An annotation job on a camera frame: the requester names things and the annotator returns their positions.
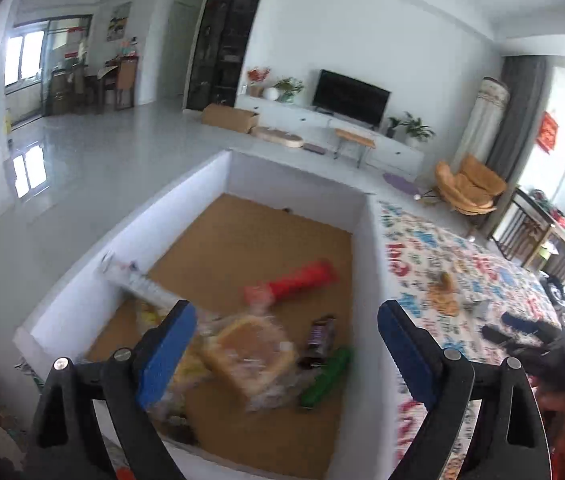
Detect white tv cabinet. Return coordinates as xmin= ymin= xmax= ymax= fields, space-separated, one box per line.
xmin=235 ymin=96 xmax=424 ymax=181

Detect round wooden board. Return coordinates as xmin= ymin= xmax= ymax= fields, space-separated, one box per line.
xmin=250 ymin=127 xmax=304 ymax=148

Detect green potted plant right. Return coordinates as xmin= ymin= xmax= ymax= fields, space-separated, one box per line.
xmin=386 ymin=112 xmax=436 ymax=148

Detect cardboard box on floor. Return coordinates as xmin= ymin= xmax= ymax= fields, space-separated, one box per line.
xmin=201 ymin=103 xmax=260 ymax=134

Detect purple floor mat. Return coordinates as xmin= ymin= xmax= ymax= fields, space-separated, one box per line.
xmin=383 ymin=172 xmax=420 ymax=196

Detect yellow snack packet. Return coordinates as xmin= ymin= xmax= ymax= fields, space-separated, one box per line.
xmin=133 ymin=300 xmax=198 ymax=410

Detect dark wooden side table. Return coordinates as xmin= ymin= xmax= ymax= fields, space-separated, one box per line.
xmin=489 ymin=188 xmax=565 ymax=286

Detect snickers chocolate bar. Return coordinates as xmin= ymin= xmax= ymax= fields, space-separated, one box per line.
xmin=297 ymin=314 xmax=335 ymax=370

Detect bagged bread loaf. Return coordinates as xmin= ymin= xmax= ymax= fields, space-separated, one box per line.
xmin=198 ymin=312 xmax=299 ymax=412

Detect potted plant with white vase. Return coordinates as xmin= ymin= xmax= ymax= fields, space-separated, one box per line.
xmin=262 ymin=77 xmax=305 ymax=103

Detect orange lounge chair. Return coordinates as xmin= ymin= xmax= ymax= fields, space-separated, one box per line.
xmin=434 ymin=154 xmax=508 ymax=217

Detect red flower decoration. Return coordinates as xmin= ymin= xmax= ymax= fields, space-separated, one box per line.
xmin=247 ymin=67 xmax=272 ymax=98

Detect grey curtain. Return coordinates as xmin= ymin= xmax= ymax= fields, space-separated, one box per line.
xmin=486 ymin=55 xmax=550 ymax=190

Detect white silver snack packet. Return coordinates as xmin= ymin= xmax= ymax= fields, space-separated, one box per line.
xmin=463 ymin=298 xmax=491 ymax=322

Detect white standing air conditioner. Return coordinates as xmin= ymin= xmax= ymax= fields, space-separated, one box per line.
xmin=459 ymin=77 xmax=510 ymax=162

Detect orange candy packet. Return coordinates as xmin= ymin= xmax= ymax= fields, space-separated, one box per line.
xmin=427 ymin=271 xmax=460 ymax=318

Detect black flat television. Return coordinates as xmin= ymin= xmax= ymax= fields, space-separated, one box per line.
xmin=311 ymin=70 xmax=391 ymax=128

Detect dark glass display cabinet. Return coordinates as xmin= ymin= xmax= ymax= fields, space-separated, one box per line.
xmin=186 ymin=0 xmax=260 ymax=112

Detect green sausage snack stick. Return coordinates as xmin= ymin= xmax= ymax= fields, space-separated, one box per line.
xmin=297 ymin=346 xmax=353 ymax=410

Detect small wooden bench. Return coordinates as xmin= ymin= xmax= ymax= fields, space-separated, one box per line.
xmin=333 ymin=128 xmax=375 ymax=168

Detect white storage box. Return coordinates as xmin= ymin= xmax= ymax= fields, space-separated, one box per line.
xmin=11 ymin=148 xmax=404 ymax=480

